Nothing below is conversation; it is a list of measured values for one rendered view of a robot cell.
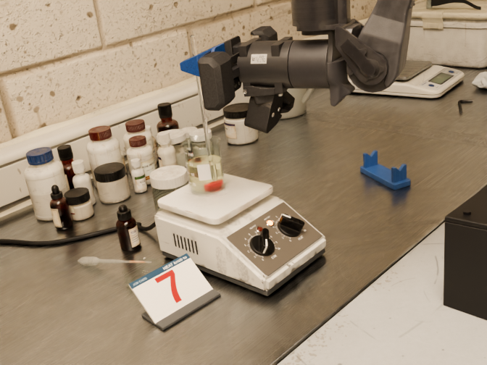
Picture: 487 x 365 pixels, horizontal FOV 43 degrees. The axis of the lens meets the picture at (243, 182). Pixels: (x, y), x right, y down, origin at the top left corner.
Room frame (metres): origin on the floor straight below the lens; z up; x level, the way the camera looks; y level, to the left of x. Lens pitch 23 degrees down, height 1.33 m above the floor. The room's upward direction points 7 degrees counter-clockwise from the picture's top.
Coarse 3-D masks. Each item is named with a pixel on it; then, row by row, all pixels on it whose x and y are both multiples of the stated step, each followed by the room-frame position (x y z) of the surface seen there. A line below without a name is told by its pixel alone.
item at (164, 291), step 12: (180, 264) 0.69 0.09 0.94; (192, 264) 0.69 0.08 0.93; (156, 276) 0.66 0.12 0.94; (168, 276) 0.67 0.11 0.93; (180, 276) 0.67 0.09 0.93; (192, 276) 0.68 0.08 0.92; (144, 288) 0.64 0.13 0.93; (156, 288) 0.65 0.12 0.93; (168, 288) 0.65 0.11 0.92; (180, 288) 0.66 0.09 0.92; (192, 288) 0.66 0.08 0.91; (144, 300) 0.63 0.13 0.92; (156, 300) 0.64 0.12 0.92; (168, 300) 0.64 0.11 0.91; (180, 300) 0.64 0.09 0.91; (156, 312) 0.62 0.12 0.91
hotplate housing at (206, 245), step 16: (256, 208) 0.75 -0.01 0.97; (272, 208) 0.75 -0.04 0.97; (160, 224) 0.76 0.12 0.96; (176, 224) 0.74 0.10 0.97; (192, 224) 0.73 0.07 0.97; (208, 224) 0.72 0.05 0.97; (224, 224) 0.71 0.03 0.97; (240, 224) 0.71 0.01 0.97; (160, 240) 0.77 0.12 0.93; (176, 240) 0.74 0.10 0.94; (192, 240) 0.72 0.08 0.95; (208, 240) 0.70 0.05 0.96; (224, 240) 0.68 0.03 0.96; (320, 240) 0.72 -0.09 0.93; (176, 256) 0.75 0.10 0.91; (192, 256) 0.72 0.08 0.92; (208, 256) 0.70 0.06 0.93; (224, 256) 0.68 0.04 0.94; (240, 256) 0.67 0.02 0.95; (304, 256) 0.69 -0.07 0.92; (208, 272) 0.71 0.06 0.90; (224, 272) 0.68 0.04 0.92; (240, 272) 0.66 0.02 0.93; (256, 272) 0.65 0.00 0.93; (288, 272) 0.66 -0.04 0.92; (256, 288) 0.65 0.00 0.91; (272, 288) 0.65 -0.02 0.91
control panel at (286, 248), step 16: (288, 208) 0.76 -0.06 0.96; (256, 224) 0.72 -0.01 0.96; (272, 224) 0.72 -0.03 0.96; (304, 224) 0.74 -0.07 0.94; (240, 240) 0.68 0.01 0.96; (272, 240) 0.70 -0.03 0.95; (288, 240) 0.70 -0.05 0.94; (304, 240) 0.71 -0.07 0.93; (256, 256) 0.67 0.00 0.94; (272, 256) 0.67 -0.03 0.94; (288, 256) 0.68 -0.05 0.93; (272, 272) 0.65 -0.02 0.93
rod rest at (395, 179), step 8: (376, 152) 0.99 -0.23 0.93; (368, 160) 0.98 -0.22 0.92; (376, 160) 0.99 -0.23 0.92; (360, 168) 0.99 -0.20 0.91; (368, 168) 0.98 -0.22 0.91; (376, 168) 0.97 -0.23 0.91; (384, 168) 0.97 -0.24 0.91; (392, 168) 0.91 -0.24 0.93; (400, 168) 0.91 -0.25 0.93; (368, 176) 0.97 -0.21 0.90; (376, 176) 0.94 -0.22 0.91; (384, 176) 0.94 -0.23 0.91; (392, 176) 0.91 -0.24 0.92; (400, 176) 0.91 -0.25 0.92; (384, 184) 0.92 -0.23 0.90; (392, 184) 0.90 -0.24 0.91; (400, 184) 0.90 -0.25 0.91; (408, 184) 0.91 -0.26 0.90
